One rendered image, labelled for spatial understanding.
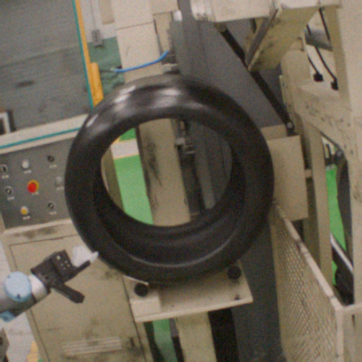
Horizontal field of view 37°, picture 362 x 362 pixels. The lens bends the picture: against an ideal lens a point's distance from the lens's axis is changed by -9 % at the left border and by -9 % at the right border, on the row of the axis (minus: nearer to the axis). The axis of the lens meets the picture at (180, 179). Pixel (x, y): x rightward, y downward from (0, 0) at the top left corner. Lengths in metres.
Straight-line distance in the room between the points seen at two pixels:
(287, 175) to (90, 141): 0.73
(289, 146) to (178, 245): 0.49
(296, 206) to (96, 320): 1.11
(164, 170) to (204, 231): 0.25
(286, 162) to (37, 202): 1.09
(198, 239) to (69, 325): 0.98
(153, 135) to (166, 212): 0.27
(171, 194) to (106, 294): 0.73
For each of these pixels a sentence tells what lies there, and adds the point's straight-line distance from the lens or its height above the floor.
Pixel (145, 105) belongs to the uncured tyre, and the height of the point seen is 1.44.
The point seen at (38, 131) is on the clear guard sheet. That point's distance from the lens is 2.39.
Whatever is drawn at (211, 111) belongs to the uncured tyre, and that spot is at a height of 1.39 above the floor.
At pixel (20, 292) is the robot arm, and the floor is 1.11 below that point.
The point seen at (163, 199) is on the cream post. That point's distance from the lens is 2.02.
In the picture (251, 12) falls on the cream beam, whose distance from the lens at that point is 1.32.
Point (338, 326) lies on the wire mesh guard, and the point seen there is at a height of 0.95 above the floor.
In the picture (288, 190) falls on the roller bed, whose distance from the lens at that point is 1.99.
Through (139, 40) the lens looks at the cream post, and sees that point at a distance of 1.92.
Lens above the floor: 1.68
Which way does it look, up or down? 17 degrees down
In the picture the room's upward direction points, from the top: 11 degrees counter-clockwise
